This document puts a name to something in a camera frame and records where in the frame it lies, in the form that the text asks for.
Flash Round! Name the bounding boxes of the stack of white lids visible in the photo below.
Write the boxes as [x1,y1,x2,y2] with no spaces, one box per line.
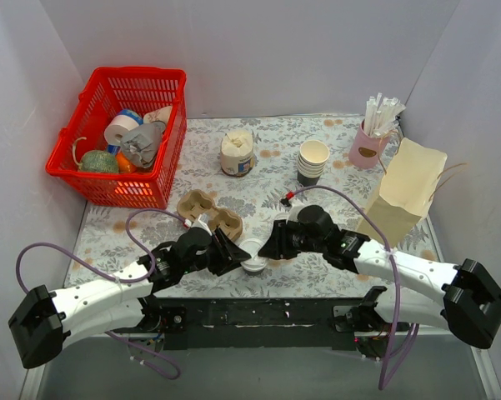
[274,212,297,223]

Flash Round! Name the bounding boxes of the red plastic basket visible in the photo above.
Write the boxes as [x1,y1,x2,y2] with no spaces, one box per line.
[45,66,187,208]

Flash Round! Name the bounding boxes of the kraft paper bag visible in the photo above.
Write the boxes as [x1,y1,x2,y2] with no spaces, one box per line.
[356,138,447,248]

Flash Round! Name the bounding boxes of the stack of paper cups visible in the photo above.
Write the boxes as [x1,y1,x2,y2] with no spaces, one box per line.
[297,140,330,187]

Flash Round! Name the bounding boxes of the white cup lid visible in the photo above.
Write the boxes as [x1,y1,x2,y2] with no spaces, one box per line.
[239,238,268,269]

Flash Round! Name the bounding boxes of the orange fruit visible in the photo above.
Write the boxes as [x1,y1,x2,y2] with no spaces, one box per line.
[115,152,137,173]

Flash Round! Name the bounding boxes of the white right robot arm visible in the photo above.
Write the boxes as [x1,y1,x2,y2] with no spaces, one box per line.
[258,205,501,349]

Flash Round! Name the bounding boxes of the brown pulp cup carrier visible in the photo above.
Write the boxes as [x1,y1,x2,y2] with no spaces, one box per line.
[177,189,243,242]

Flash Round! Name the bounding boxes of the grey crumpled cloth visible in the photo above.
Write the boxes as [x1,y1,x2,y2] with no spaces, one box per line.
[120,122,166,168]

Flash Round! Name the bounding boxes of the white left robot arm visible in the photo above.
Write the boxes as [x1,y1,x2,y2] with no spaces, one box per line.
[8,227,252,369]

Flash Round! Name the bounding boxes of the white tape roll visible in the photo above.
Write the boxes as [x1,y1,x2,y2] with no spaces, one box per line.
[103,115,139,146]

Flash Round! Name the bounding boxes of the green twine ball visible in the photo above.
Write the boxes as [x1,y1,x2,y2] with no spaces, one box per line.
[78,150,119,173]

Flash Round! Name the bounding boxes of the pink straw holder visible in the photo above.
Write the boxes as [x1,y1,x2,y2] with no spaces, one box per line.
[348,120,389,169]

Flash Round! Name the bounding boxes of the beige floral pouch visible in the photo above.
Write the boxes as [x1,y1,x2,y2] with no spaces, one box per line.
[143,106,172,125]

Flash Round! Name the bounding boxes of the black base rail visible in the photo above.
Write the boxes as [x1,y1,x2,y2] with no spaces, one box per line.
[45,296,459,352]

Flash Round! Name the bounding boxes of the black paper coffee cup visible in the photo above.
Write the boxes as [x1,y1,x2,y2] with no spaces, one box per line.
[243,267,265,275]

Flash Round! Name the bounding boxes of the floral patterned table mat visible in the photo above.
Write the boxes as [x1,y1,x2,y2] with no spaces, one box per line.
[64,115,449,299]

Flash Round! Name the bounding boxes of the napkin pack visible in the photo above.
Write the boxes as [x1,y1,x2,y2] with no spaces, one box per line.
[220,129,255,178]

